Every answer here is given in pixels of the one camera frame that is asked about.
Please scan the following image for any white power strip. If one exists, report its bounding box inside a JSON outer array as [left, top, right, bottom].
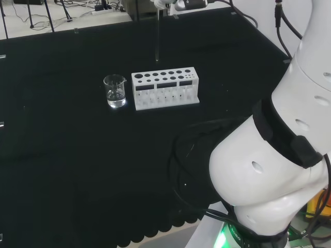
[[91, 4, 124, 17]]

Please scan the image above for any yellow stop button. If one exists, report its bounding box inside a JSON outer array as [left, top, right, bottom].
[[306, 190, 331, 219]]

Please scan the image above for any black bench cloth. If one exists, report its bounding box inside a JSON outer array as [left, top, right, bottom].
[[0, 6, 293, 248]]

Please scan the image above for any black cable loop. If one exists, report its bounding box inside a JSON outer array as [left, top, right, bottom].
[[167, 120, 243, 233]]

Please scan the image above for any clear glass beaker with water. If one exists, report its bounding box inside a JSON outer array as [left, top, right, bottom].
[[103, 74, 127, 109]]

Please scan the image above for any clear glass rod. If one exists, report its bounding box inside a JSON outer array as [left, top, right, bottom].
[[155, 7, 160, 62]]

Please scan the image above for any black tripod leg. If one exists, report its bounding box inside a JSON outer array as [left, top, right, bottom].
[[42, 0, 55, 33], [61, 0, 73, 23], [0, 0, 9, 40], [25, 0, 36, 28]]

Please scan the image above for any white test tube rack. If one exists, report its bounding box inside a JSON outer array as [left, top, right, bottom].
[[131, 66, 201, 112]]

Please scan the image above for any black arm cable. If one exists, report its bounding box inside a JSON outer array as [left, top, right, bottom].
[[229, 0, 304, 59]]

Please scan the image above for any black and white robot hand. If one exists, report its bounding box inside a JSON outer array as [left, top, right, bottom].
[[152, 0, 172, 10]]

